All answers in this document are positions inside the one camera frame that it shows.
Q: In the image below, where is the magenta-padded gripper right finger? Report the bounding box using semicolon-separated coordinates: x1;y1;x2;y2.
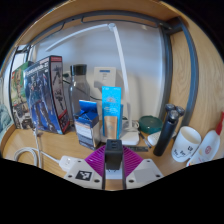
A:
121;145;165;190

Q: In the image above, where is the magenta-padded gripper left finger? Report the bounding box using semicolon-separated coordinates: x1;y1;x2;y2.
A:
63;145;108;190

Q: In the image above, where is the black charger block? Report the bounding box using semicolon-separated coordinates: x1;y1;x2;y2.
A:
104;139;124;172

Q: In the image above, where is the black ruler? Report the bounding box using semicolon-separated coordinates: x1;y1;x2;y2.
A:
126;144;149;153

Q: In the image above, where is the dark pen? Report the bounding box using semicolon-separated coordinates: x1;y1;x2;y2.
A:
138;131;153;149

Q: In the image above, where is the black electric shaver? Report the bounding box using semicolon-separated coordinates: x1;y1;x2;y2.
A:
152;103;186;158

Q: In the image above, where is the small blue and white box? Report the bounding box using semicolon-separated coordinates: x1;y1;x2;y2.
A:
73;99;102;151

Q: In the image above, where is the white mug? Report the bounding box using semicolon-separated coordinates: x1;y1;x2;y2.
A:
171;125;203;164

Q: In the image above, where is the green round container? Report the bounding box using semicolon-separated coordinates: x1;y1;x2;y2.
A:
138;114;163;135

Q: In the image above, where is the white bottle with red pump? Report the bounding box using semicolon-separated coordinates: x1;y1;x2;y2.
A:
185;111;224;168

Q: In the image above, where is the tall light blue box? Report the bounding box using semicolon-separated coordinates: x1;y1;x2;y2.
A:
101;85;124;141

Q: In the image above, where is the clear bottle with black cap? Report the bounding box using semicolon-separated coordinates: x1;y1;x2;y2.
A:
68;63;92;124

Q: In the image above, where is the blue robot model kit box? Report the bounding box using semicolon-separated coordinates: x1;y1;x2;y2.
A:
23;54;72;135

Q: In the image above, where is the bed with bedding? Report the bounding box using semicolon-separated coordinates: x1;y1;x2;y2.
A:
0;103;14;141

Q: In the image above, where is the green figure building set box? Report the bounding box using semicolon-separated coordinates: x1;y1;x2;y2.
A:
9;60;36;130

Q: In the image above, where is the white desk lamp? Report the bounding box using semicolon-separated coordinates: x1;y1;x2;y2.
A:
54;22;141;147

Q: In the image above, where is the white power strip cable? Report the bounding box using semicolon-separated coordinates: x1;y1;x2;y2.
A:
13;126;63;169

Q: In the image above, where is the white wall device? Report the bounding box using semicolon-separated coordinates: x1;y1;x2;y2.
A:
93;66;118;89

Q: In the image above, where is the grey metal desk frame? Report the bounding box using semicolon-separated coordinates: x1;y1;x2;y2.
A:
8;9;200;128

